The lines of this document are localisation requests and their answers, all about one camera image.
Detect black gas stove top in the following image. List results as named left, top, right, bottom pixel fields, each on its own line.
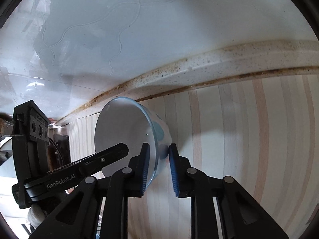
left=48, top=134, right=71, bottom=170

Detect white gloved left hand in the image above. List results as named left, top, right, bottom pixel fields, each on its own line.
left=28, top=204, right=48, bottom=229

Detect white bowl blue dots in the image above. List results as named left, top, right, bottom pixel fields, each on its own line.
left=94, top=97, right=172, bottom=187

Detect striped beige counter mat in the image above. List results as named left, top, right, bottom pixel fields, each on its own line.
left=67, top=73, right=319, bottom=239

